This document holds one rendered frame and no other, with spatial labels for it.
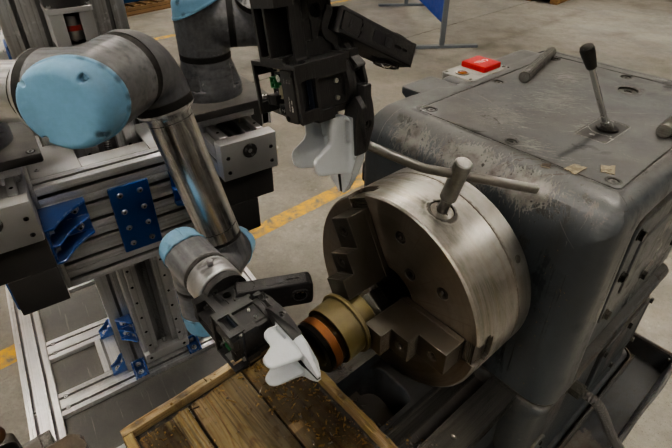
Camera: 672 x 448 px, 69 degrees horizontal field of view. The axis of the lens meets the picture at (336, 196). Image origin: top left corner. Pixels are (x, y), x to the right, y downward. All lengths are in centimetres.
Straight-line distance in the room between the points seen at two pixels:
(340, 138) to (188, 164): 42
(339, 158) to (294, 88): 9
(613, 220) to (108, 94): 64
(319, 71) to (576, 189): 41
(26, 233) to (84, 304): 113
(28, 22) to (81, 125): 59
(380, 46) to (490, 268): 32
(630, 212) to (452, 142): 26
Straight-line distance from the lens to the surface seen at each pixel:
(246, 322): 68
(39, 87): 69
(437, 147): 80
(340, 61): 45
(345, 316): 66
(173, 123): 83
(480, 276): 65
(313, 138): 51
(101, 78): 68
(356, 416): 83
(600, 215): 70
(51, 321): 215
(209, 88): 116
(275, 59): 44
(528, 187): 64
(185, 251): 80
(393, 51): 51
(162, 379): 181
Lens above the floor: 160
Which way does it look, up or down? 34 degrees down
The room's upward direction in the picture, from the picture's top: straight up
